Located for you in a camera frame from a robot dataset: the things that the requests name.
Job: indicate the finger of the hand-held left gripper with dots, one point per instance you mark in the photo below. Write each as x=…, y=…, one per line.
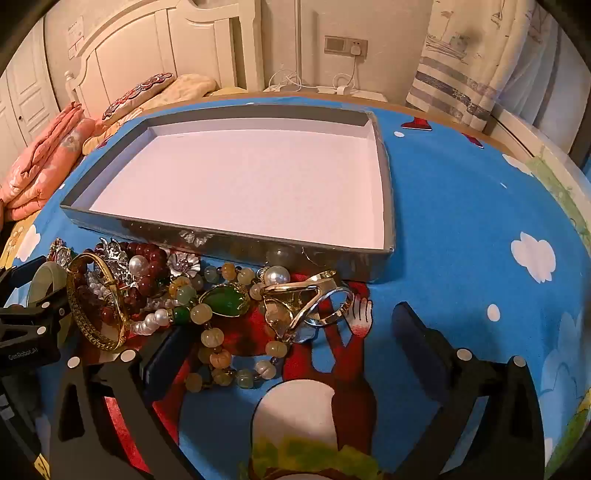
x=16, y=281
x=41, y=311

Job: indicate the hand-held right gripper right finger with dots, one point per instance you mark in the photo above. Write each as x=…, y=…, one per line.
x=415, y=341

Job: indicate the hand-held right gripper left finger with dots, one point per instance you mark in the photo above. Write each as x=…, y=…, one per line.
x=167, y=355

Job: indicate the pale green jade bangle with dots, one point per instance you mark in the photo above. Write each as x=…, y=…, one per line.
x=39, y=278

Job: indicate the gold mesh bangle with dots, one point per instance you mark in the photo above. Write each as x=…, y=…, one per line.
x=99, y=340

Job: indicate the silver bangle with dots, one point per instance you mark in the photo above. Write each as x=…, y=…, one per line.
x=339, y=310

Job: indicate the grey cardboard tray box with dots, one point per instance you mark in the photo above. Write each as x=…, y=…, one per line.
x=254, y=184

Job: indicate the yellow bedsheet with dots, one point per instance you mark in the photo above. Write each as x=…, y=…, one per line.
x=18, y=236

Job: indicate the silver brooch with red stones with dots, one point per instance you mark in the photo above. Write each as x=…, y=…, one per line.
x=58, y=251

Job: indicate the silver flower brooch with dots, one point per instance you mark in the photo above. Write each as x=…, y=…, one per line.
x=184, y=266

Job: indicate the folded orange blanket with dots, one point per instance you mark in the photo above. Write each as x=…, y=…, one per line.
x=41, y=152

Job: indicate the large pearl earring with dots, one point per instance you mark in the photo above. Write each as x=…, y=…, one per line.
x=276, y=275

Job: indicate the blue cartoon printed blanket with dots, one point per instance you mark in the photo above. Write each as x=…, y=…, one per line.
x=461, y=207

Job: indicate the white wardrobe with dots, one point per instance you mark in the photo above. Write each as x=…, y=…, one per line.
x=27, y=92

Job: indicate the embroidered pillow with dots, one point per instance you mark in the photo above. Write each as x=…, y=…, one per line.
x=138, y=94

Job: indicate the cream quilted pillow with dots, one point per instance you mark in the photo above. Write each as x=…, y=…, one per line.
x=194, y=85

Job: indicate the white wooden headboard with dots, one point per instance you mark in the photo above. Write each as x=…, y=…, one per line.
x=138, y=46

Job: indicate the printed striped curtain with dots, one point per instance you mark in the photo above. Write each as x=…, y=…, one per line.
x=461, y=60

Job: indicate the white charger plug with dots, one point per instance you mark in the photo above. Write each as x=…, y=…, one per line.
x=355, y=48

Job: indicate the wall socket panel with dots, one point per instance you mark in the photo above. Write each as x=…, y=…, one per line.
x=334, y=45

